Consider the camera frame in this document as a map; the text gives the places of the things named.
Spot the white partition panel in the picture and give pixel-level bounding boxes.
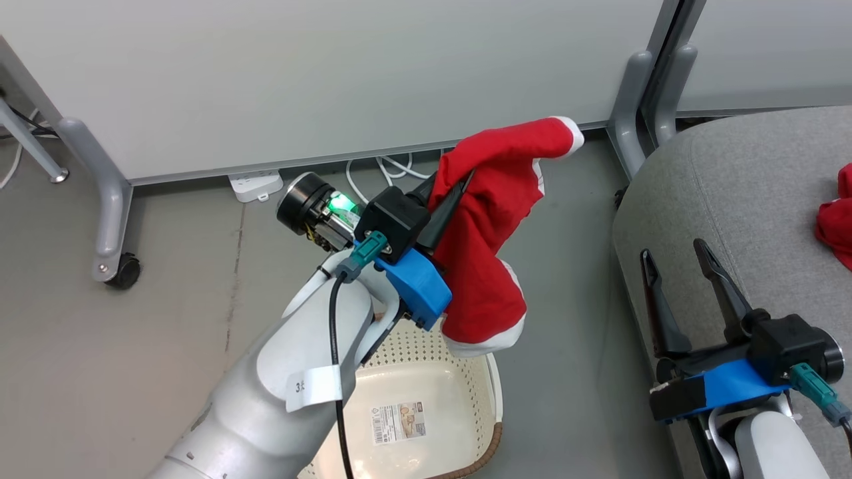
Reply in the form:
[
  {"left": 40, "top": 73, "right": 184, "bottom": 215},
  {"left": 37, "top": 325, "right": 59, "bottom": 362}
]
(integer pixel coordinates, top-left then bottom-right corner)
[
  {"left": 0, "top": 0, "right": 680, "bottom": 186},
  {"left": 678, "top": 0, "right": 852, "bottom": 115}
]

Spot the teal right cable connector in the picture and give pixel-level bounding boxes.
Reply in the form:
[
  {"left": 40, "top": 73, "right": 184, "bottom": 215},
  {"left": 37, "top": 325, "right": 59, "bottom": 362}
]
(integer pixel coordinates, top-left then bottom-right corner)
[{"left": 790, "top": 362, "right": 852, "bottom": 428}]

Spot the red white Santa garment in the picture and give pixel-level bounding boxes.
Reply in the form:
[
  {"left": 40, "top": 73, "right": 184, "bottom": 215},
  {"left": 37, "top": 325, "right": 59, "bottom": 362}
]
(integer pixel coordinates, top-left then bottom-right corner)
[{"left": 428, "top": 116, "right": 586, "bottom": 359}]

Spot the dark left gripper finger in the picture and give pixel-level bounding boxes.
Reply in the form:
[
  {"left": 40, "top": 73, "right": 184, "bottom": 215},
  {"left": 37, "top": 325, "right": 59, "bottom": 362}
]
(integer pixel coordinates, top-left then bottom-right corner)
[
  {"left": 407, "top": 171, "right": 441, "bottom": 208},
  {"left": 416, "top": 171, "right": 475, "bottom": 257}
]

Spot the teal left cable connector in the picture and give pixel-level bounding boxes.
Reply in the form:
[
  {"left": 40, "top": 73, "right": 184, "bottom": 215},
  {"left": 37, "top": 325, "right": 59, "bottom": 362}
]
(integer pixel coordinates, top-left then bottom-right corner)
[{"left": 335, "top": 231, "right": 389, "bottom": 284}]

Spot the white power strip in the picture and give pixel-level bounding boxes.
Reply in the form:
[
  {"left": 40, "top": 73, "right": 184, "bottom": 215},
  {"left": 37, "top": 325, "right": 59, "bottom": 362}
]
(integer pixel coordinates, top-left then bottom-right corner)
[{"left": 228, "top": 169, "right": 284, "bottom": 203}]

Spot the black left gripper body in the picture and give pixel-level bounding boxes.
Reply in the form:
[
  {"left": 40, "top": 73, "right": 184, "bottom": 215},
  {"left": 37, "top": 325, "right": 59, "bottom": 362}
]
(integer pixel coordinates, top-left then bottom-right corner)
[{"left": 276, "top": 171, "right": 433, "bottom": 265}]

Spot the grey partition leg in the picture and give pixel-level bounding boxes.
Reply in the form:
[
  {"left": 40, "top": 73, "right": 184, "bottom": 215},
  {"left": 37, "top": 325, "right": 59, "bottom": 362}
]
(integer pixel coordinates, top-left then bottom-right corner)
[
  {"left": 655, "top": 43, "right": 699, "bottom": 145},
  {"left": 606, "top": 49, "right": 657, "bottom": 182},
  {"left": 55, "top": 118, "right": 134, "bottom": 283}
]

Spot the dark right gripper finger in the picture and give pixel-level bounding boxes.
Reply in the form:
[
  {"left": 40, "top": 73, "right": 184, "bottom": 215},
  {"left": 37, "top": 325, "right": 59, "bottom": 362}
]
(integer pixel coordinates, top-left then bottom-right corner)
[
  {"left": 693, "top": 238, "right": 757, "bottom": 344},
  {"left": 640, "top": 249, "right": 694, "bottom": 361}
]

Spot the teal cable connector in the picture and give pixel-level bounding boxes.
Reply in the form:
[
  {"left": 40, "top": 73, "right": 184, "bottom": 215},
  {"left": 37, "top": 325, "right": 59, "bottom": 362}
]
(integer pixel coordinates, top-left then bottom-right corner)
[
  {"left": 790, "top": 362, "right": 852, "bottom": 428},
  {"left": 335, "top": 231, "right": 389, "bottom": 284}
]

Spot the grey metal table leg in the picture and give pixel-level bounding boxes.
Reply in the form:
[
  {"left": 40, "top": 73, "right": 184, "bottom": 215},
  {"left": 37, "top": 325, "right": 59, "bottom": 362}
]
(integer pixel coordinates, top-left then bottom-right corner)
[{"left": 0, "top": 98, "right": 70, "bottom": 184}]

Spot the cream perforated laundry basket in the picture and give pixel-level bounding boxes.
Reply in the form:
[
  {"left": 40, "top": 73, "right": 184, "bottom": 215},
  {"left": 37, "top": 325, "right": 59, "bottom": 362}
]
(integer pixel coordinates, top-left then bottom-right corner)
[{"left": 298, "top": 318, "right": 505, "bottom": 479}]

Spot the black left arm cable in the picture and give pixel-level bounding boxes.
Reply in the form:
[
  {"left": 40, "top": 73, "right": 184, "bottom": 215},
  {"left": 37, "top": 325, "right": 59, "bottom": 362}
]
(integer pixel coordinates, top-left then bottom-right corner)
[{"left": 328, "top": 271, "right": 355, "bottom": 479}]

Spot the printed basket label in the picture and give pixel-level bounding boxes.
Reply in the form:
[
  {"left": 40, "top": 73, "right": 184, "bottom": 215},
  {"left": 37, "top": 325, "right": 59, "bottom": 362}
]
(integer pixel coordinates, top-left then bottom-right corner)
[{"left": 370, "top": 400, "right": 427, "bottom": 446}]

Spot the white looped cable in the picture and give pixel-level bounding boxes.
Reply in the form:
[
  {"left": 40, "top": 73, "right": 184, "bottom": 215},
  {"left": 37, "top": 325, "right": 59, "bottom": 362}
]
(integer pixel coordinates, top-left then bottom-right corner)
[{"left": 344, "top": 152, "right": 435, "bottom": 204}]

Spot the white paper tag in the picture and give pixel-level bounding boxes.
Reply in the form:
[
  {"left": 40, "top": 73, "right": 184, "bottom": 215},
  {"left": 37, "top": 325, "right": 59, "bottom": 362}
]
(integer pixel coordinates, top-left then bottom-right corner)
[{"left": 286, "top": 364, "right": 344, "bottom": 414}]

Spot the white floor cable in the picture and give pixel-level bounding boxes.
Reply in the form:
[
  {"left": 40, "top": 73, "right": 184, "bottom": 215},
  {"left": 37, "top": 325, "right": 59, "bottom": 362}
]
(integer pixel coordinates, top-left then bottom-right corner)
[{"left": 0, "top": 142, "right": 25, "bottom": 191}]

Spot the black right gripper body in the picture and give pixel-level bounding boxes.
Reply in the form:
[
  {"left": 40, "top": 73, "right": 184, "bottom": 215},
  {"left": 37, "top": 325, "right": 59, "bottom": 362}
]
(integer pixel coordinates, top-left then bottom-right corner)
[{"left": 655, "top": 309, "right": 847, "bottom": 387}]

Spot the grey fabric sofa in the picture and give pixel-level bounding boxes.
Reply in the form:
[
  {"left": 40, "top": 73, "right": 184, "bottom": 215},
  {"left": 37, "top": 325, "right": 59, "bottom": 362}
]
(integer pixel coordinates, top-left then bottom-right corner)
[{"left": 612, "top": 104, "right": 852, "bottom": 479}]

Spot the red cloth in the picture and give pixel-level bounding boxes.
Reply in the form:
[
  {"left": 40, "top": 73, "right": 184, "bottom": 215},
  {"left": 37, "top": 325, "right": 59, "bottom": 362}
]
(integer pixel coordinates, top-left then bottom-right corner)
[{"left": 815, "top": 162, "right": 852, "bottom": 271}]

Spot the black floor cable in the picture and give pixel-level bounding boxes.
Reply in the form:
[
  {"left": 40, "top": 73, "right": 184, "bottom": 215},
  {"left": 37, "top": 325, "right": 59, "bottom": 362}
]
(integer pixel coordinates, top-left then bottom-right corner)
[{"left": 5, "top": 105, "right": 59, "bottom": 142}]

